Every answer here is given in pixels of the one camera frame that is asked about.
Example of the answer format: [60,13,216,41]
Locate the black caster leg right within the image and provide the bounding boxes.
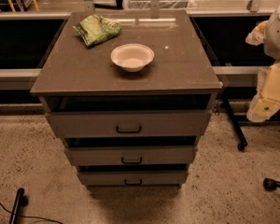
[263,178,280,191]

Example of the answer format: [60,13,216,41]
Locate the black stand leg left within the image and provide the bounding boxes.
[8,188,29,224]

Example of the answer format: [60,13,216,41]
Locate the grey top drawer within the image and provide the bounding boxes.
[46,94,211,138]

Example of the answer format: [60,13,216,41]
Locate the green chip bag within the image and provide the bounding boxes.
[74,14,121,48]

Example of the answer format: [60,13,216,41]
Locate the grey drawer cabinet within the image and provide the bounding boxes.
[29,9,224,190]

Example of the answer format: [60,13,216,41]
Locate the grey middle drawer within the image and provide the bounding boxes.
[64,136,198,166]

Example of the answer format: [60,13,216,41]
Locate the black table leg with caster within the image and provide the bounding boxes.
[223,97,247,151]

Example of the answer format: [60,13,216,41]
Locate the grey drawer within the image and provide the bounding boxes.
[46,94,211,138]
[64,136,198,166]
[77,164,188,187]

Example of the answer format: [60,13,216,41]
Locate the white bowl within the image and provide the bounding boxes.
[111,44,155,72]

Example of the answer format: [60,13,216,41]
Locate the wire mesh basket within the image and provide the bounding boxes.
[123,0,197,10]

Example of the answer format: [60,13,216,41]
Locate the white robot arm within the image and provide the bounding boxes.
[245,5,280,122]

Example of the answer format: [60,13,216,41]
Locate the grey bottom drawer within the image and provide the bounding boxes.
[77,164,188,187]

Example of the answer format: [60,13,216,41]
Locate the black floor cable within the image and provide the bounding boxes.
[0,189,64,224]

